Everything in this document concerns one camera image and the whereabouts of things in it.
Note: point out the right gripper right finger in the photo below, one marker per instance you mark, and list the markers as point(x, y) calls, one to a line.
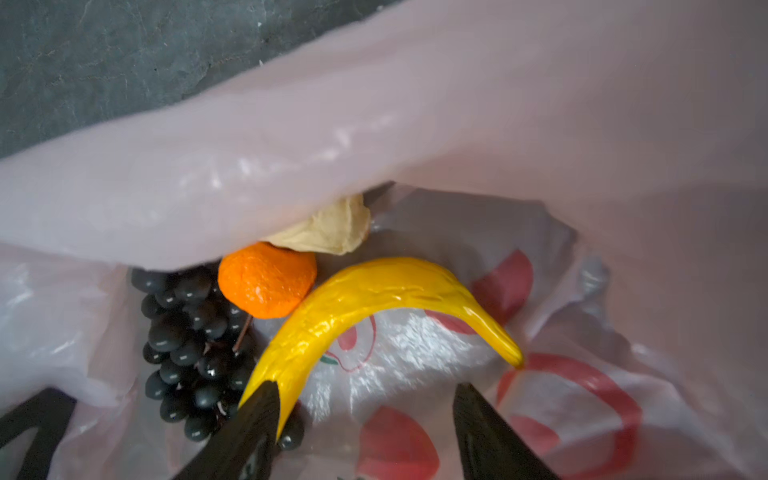
point(489, 448)

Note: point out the pink plastic bag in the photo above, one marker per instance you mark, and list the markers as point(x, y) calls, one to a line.
point(596, 171)

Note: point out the yellow fake banana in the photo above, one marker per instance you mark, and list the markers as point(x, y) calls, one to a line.
point(345, 299)

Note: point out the dark fake grapes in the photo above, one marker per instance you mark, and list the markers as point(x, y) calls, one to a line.
point(200, 344)

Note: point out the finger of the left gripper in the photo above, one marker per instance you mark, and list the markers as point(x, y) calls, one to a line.
point(46, 415)

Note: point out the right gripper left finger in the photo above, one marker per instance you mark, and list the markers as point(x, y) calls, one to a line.
point(246, 446)

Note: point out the beige fake fruit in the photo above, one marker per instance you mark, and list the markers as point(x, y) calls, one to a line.
point(337, 229)

